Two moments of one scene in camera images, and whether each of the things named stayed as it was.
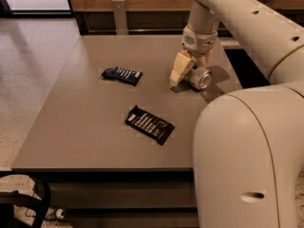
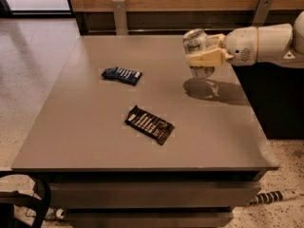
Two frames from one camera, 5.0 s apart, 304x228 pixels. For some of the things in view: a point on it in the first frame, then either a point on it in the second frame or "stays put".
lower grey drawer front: x=132 y=218 stays put
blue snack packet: x=122 y=74 stays put
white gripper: x=199 y=43 to x=241 y=46
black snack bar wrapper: x=149 y=124 stays put
